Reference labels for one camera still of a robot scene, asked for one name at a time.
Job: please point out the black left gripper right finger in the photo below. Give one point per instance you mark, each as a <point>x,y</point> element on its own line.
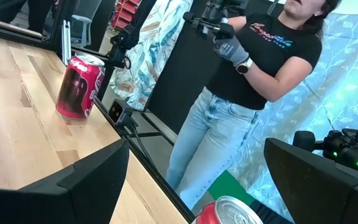
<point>328,199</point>

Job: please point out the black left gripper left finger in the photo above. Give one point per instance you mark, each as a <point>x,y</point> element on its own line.
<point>73,199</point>

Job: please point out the red soda can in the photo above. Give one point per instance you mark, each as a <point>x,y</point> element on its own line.
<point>228,213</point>

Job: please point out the red Coca-Cola can dark picture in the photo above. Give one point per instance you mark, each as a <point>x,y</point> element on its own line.
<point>79,87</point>

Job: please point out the green floor mat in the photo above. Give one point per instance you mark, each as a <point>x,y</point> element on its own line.
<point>228,186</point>

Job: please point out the pale leaf-print curtain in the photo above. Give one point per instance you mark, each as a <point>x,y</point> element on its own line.
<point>346,77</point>

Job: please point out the silver aluminium upright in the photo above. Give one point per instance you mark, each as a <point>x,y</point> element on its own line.
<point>66,43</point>

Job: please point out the person's wristwatch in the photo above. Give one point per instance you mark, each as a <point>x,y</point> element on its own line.
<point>243,67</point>

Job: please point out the black mounted device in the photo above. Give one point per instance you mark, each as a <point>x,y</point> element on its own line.
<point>118,46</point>

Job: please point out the person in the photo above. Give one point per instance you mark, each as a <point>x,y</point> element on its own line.
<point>272,46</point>
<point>39,12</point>

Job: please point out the floral print curtain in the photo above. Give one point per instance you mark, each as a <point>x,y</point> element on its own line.
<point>154,56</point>

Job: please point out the black backdrop panel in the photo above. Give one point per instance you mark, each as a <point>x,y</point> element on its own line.
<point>179,71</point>

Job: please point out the grey office chair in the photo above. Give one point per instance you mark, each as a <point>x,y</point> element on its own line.
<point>82,28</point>

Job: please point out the person's gloved hand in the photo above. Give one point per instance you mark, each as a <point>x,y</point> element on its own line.
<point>230,51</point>

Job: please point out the red storage bins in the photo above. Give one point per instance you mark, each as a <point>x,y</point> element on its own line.
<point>126,12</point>

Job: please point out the black table-level camera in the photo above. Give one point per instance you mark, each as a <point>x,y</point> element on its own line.
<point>117,112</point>

